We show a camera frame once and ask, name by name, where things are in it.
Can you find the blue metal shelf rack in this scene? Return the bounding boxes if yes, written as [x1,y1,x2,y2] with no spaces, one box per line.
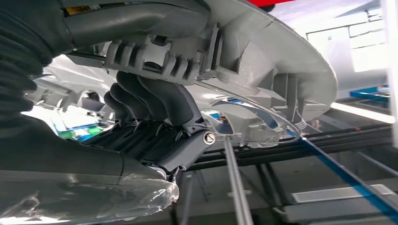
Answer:
[286,83,398,223]

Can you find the red barrier belt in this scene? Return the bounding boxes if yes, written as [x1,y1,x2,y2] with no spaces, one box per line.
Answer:
[247,0,296,8]

